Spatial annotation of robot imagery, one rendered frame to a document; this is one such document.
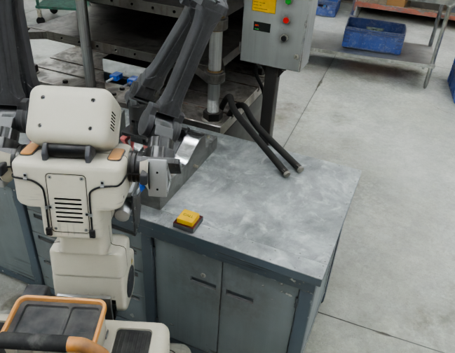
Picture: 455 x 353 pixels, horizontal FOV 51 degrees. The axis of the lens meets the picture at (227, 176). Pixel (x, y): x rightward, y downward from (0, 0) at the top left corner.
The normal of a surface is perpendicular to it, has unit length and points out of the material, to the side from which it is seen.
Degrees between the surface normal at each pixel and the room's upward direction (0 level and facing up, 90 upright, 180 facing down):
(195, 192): 0
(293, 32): 90
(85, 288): 82
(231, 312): 90
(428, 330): 0
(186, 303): 90
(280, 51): 90
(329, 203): 0
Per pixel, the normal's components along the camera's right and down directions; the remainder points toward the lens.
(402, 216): 0.05, -0.82
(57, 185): -0.02, 0.44
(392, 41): -0.28, 0.56
